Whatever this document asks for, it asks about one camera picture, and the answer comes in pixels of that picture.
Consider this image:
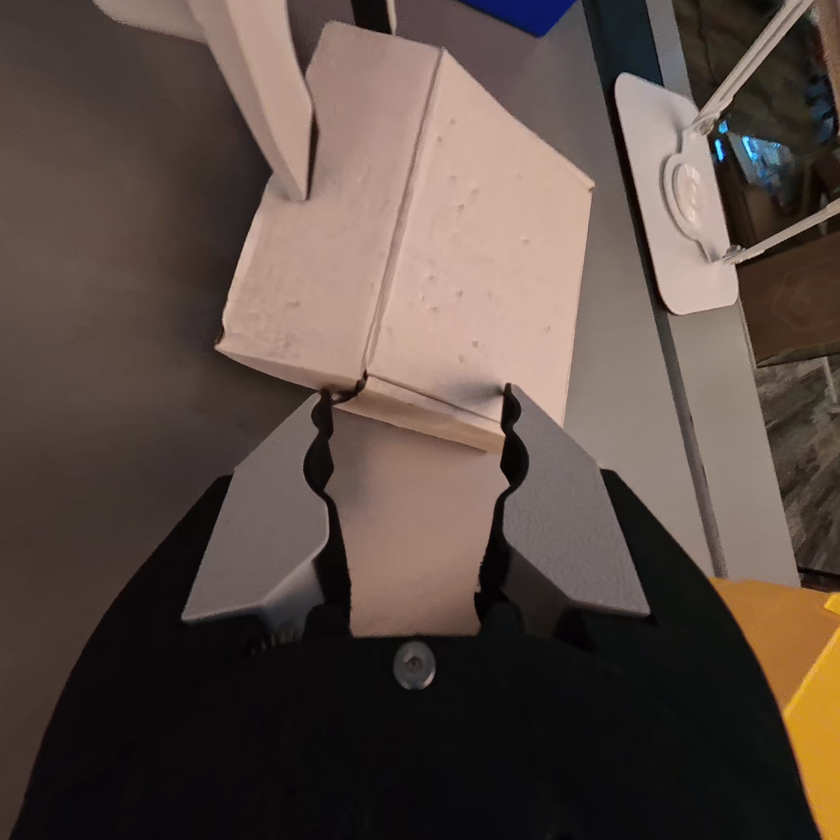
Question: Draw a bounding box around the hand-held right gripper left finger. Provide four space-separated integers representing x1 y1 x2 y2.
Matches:
181 391 352 634

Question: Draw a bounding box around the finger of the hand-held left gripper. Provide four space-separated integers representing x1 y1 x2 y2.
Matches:
92 0 317 202

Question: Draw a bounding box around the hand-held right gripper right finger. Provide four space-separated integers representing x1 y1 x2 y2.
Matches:
478 383 652 632

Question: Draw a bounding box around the yellow plastic bin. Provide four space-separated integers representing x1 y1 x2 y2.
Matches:
712 577 840 840

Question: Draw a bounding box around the white cardboard box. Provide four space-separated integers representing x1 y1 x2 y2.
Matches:
215 20 596 639

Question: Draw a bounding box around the blue plastic bin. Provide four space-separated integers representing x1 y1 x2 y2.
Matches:
499 0 583 38

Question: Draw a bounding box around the white flat board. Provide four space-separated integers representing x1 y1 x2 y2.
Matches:
615 72 740 316

